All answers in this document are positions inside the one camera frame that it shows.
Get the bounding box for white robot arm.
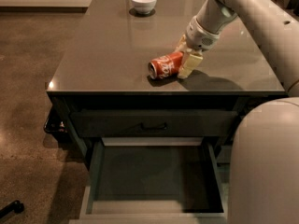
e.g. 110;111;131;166
178;0;299;224

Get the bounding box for white ceramic bowl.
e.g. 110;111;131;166
130;0;157;15

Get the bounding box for dark drawer cabinet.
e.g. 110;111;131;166
47;0;285;159

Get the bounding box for closed top drawer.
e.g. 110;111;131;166
70;110;237;137

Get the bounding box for black wire basket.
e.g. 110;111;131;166
44;107;70;143

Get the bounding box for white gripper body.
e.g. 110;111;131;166
185;17;220;51

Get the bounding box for red coke can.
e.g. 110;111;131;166
148;51;183;80

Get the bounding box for black object on floor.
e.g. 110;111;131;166
0;200;24;218

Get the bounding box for open middle drawer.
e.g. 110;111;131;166
69;138;227;224

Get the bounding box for black top drawer handle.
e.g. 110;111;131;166
140;122;167;131

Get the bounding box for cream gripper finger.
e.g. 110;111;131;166
178;49;203;79
175;35;186;52

